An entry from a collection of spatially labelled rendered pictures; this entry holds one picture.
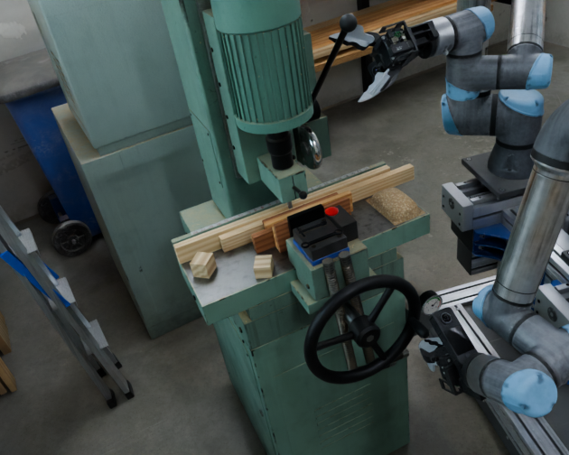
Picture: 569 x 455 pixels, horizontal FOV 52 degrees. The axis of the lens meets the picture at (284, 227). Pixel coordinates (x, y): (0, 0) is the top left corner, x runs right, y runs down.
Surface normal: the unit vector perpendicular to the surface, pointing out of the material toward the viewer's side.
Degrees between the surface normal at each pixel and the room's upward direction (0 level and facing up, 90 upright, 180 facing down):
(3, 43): 90
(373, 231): 0
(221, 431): 0
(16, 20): 90
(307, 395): 90
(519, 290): 78
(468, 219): 90
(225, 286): 0
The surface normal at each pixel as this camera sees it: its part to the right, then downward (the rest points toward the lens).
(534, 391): 0.28, 0.01
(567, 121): -0.93, -0.03
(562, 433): -0.15, -0.80
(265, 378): 0.41, 0.48
